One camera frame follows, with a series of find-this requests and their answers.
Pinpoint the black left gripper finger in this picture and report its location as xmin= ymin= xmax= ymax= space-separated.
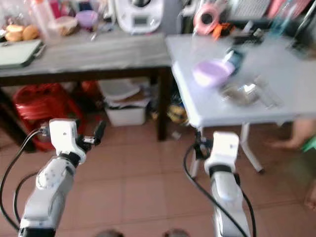
xmin=94 ymin=120 xmax=107 ymax=145

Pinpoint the round steel dish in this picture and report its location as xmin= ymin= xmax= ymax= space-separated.
xmin=221 ymin=81 xmax=262 ymax=107

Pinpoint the white storage bin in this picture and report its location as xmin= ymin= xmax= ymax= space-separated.
xmin=98 ymin=79 xmax=151 ymax=126

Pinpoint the red plastic stool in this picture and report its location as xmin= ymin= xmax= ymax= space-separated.
xmin=12 ymin=83 xmax=79 ymax=151

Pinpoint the purple plastic bowl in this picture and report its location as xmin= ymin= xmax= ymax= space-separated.
xmin=77 ymin=10 xmax=99 ymax=29
xmin=193 ymin=59 xmax=235 ymax=88

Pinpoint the grey wood-top table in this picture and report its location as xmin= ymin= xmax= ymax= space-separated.
xmin=0 ymin=27 xmax=173 ymax=151

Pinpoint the dark robot right knee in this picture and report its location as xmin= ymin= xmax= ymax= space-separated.
xmin=162 ymin=229 xmax=191 ymax=237

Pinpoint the dark robot knee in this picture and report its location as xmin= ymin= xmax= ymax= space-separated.
xmin=95 ymin=230 xmax=124 ymax=237
xmin=162 ymin=229 xmax=191 ymax=237

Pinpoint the dark robot left knee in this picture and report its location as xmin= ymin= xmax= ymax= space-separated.
xmin=95 ymin=230 xmax=124 ymax=237

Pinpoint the white folding table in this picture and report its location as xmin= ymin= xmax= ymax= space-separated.
xmin=165 ymin=34 xmax=316 ymax=173

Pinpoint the bare human foot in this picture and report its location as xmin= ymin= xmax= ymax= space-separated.
xmin=267 ymin=118 xmax=316 ymax=149

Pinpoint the green plastic object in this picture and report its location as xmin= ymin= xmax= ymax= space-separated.
xmin=301 ymin=136 xmax=316 ymax=153

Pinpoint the clear square food container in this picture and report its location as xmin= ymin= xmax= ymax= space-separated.
xmin=49 ymin=16 xmax=79 ymax=36

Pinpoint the green-rimmed glass cutting board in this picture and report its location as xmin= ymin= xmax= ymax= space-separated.
xmin=0 ymin=39 xmax=45 ymax=69

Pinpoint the small orange object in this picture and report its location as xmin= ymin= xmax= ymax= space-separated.
xmin=211 ymin=22 xmax=233 ymax=39

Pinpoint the white food processor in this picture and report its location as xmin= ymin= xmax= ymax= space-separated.
xmin=114 ymin=0 xmax=164 ymax=34

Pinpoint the clear bottle orange cap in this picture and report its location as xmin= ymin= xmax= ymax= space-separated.
xmin=31 ymin=0 xmax=56 ymax=39

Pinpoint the pink round appliance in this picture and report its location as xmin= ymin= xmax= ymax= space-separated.
xmin=193 ymin=4 xmax=222 ymax=35

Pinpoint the grey ribbed rack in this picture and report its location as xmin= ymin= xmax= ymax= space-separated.
xmin=230 ymin=0 xmax=272 ymax=19

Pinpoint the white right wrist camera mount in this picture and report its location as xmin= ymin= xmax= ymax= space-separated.
xmin=204 ymin=131 xmax=240 ymax=174

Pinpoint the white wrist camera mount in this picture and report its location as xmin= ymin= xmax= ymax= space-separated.
xmin=204 ymin=131 xmax=240 ymax=174
xmin=48 ymin=118 xmax=86 ymax=163

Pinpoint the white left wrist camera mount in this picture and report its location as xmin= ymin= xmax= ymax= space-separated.
xmin=48 ymin=118 xmax=86 ymax=163

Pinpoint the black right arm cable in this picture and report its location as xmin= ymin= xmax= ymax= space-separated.
xmin=183 ymin=146 xmax=250 ymax=237

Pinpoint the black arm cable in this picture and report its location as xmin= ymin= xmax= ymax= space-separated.
xmin=12 ymin=170 xmax=38 ymax=228
xmin=183 ymin=146 xmax=250 ymax=237
xmin=0 ymin=128 xmax=50 ymax=233

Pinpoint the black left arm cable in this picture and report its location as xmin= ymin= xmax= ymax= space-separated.
xmin=0 ymin=128 xmax=50 ymax=233
xmin=12 ymin=170 xmax=38 ymax=228

